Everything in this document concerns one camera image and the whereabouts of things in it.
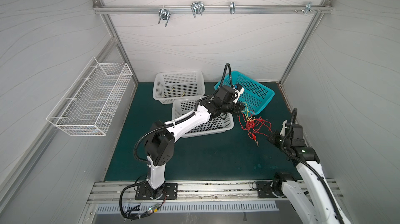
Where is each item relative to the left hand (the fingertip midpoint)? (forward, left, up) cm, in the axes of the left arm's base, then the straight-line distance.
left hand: (242, 106), depth 78 cm
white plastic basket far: (+36, +47, -22) cm, 63 cm away
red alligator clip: (-7, -9, -20) cm, 23 cm away
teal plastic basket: (+27, -17, -21) cm, 38 cm away
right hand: (-9, -16, -11) cm, 22 cm away
